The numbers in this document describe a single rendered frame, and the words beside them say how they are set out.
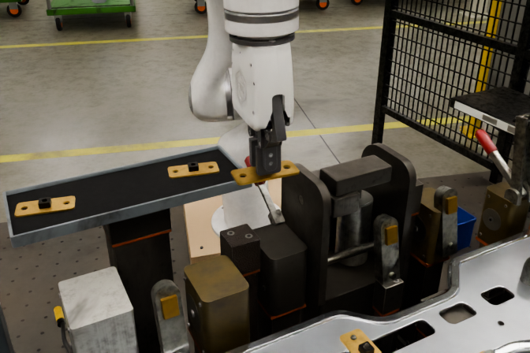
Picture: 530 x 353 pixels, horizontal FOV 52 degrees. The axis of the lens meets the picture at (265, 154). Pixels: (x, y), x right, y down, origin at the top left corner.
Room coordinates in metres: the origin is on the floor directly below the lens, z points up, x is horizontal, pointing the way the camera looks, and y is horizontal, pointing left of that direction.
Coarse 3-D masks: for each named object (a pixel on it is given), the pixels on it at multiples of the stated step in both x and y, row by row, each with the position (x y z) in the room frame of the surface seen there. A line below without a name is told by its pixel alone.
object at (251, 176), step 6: (282, 162) 0.64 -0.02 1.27; (288, 162) 0.64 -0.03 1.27; (246, 168) 0.62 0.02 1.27; (252, 168) 0.62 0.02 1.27; (282, 168) 0.62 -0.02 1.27; (294, 168) 0.62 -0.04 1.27; (234, 174) 0.61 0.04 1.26; (240, 174) 0.61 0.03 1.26; (246, 174) 0.61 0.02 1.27; (252, 174) 0.61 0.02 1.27; (270, 174) 0.61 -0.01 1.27; (276, 174) 0.61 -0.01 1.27; (282, 174) 0.61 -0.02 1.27; (288, 174) 0.61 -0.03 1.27; (294, 174) 0.61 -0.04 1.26; (240, 180) 0.59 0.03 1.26; (246, 180) 0.59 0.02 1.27; (252, 180) 0.59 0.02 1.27; (258, 180) 0.59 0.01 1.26; (264, 180) 0.60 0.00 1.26
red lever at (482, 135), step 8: (480, 136) 0.99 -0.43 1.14; (488, 136) 0.99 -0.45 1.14; (480, 144) 0.99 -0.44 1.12; (488, 144) 0.98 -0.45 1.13; (488, 152) 0.97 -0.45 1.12; (496, 152) 0.97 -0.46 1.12; (496, 160) 0.95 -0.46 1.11; (504, 160) 0.95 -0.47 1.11; (504, 168) 0.94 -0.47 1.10; (504, 176) 0.93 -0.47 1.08
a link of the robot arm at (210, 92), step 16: (208, 0) 1.08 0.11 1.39; (208, 16) 1.10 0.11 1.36; (208, 32) 1.12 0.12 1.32; (224, 32) 1.08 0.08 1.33; (208, 48) 1.11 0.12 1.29; (224, 48) 1.09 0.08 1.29; (208, 64) 1.11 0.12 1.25; (224, 64) 1.09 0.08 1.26; (192, 80) 1.15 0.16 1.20; (208, 80) 1.10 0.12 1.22; (224, 80) 1.13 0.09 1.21; (192, 96) 1.12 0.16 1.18; (208, 96) 1.10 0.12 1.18; (224, 96) 1.12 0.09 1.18; (192, 112) 1.14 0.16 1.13; (208, 112) 1.11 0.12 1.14; (224, 112) 1.12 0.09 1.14
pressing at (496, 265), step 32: (480, 256) 0.79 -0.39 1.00; (512, 256) 0.79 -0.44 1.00; (448, 288) 0.70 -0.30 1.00; (480, 288) 0.70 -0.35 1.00; (512, 288) 0.70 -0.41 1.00; (320, 320) 0.62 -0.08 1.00; (352, 320) 0.63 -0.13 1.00; (384, 320) 0.62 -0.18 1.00; (416, 320) 0.63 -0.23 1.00; (480, 320) 0.63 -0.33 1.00; (512, 320) 0.63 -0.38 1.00; (224, 352) 0.56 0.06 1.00; (256, 352) 0.56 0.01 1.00; (288, 352) 0.56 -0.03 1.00; (320, 352) 0.56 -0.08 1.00; (416, 352) 0.56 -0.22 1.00; (448, 352) 0.56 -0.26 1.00; (512, 352) 0.57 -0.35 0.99
